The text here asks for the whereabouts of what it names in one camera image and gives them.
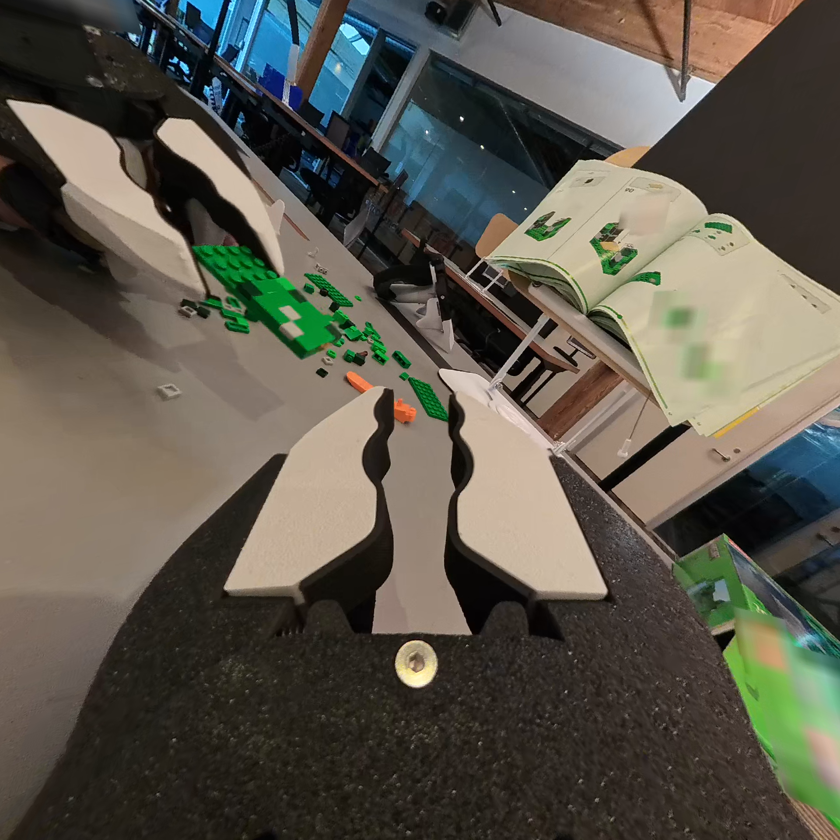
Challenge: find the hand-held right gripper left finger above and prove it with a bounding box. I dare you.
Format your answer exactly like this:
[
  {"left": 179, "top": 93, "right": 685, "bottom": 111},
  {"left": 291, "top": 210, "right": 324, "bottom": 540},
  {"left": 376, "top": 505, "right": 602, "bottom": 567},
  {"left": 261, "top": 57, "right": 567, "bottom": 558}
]
[{"left": 223, "top": 386, "right": 396, "bottom": 634}]

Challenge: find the open instruction booklet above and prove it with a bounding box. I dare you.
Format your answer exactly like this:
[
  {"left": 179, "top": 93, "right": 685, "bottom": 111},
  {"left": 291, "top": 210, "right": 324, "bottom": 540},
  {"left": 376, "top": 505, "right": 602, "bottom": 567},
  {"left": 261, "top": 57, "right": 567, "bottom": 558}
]
[{"left": 487, "top": 159, "right": 840, "bottom": 439}]

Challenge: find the large window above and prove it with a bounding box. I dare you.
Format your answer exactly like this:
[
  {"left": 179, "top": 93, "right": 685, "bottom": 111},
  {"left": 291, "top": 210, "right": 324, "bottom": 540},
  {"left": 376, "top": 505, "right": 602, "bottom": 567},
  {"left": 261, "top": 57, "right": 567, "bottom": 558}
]
[{"left": 131, "top": 0, "right": 421, "bottom": 142}]

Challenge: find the green lego box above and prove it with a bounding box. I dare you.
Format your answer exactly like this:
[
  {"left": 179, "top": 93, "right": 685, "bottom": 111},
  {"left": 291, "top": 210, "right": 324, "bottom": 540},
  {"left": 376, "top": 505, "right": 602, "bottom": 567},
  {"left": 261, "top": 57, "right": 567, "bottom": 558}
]
[
  {"left": 672, "top": 533, "right": 840, "bottom": 660},
  {"left": 722, "top": 607, "right": 840, "bottom": 824}
]

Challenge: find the wooden desk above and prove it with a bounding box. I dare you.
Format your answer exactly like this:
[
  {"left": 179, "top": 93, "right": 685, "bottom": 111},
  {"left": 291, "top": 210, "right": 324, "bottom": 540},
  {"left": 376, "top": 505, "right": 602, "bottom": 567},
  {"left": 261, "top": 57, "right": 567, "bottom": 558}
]
[{"left": 399, "top": 226, "right": 583, "bottom": 378}]

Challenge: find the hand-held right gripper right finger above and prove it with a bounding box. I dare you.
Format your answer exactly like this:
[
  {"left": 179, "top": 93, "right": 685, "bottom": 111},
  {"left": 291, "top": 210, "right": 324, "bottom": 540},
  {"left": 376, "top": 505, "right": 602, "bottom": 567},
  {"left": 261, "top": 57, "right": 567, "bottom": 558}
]
[{"left": 445, "top": 391, "right": 610, "bottom": 636}]

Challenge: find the black and white device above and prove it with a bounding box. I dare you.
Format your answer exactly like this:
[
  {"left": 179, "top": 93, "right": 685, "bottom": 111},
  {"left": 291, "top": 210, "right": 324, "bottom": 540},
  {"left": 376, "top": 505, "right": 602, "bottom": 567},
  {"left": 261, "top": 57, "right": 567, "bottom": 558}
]
[{"left": 371, "top": 252, "right": 456, "bottom": 355}]

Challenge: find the green lego plate assembly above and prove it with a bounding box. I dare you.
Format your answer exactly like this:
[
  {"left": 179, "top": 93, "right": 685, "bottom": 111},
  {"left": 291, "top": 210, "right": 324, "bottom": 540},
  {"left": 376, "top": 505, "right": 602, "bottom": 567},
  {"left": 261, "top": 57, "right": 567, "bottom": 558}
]
[{"left": 190, "top": 243, "right": 340, "bottom": 360}]

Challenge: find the glass partition wall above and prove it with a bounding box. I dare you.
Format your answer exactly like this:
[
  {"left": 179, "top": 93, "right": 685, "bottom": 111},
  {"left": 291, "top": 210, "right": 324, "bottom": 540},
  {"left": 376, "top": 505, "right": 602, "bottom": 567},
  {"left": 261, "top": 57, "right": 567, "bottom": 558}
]
[{"left": 377, "top": 51, "right": 623, "bottom": 247}]

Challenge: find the long office desk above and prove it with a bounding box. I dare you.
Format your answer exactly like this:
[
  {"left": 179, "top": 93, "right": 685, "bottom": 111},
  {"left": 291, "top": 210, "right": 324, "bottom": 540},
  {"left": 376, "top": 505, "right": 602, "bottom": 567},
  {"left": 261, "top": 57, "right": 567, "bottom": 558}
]
[{"left": 141, "top": 13, "right": 395, "bottom": 221}]

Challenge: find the green studded lego plate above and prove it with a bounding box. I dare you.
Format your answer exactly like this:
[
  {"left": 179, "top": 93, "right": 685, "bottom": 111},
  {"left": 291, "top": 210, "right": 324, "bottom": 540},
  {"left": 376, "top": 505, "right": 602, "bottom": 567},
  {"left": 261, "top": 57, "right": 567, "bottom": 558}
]
[
  {"left": 407, "top": 376, "right": 451, "bottom": 423},
  {"left": 303, "top": 272, "right": 355, "bottom": 309}
]

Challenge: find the orange brick separator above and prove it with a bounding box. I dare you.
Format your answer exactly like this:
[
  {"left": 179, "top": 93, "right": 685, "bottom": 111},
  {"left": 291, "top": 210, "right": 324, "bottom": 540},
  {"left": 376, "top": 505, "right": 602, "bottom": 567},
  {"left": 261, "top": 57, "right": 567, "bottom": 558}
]
[{"left": 346, "top": 369, "right": 418, "bottom": 425}]

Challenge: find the pile of lego pieces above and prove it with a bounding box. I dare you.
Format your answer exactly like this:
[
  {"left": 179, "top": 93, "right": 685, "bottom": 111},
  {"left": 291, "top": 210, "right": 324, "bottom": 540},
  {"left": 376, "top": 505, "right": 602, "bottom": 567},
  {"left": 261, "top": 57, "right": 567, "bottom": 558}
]
[{"left": 178, "top": 272, "right": 416, "bottom": 383}]

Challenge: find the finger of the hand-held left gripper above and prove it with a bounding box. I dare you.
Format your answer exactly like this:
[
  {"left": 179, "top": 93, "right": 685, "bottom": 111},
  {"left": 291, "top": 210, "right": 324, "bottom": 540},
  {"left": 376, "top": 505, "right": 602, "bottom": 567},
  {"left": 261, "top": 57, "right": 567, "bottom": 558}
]
[
  {"left": 153, "top": 117, "right": 287, "bottom": 278},
  {"left": 4, "top": 97, "right": 210, "bottom": 301}
]

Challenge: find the wooden beam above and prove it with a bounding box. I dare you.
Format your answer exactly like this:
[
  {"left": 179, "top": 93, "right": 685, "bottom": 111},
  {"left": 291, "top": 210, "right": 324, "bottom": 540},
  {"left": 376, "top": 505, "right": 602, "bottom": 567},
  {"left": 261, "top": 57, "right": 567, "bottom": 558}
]
[{"left": 294, "top": 0, "right": 353, "bottom": 101}]

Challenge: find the clear book stand white base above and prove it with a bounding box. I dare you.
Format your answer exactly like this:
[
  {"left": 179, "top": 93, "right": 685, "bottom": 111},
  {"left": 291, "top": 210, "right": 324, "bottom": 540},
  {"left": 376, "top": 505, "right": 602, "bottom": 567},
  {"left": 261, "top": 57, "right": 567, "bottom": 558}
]
[{"left": 436, "top": 259, "right": 660, "bottom": 460}]

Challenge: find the black panel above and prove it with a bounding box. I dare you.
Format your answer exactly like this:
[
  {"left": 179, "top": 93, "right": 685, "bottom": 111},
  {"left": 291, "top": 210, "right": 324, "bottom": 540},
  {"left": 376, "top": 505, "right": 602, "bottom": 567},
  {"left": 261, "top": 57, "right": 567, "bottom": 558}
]
[{"left": 631, "top": 0, "right": 840, "bottom": 298}]

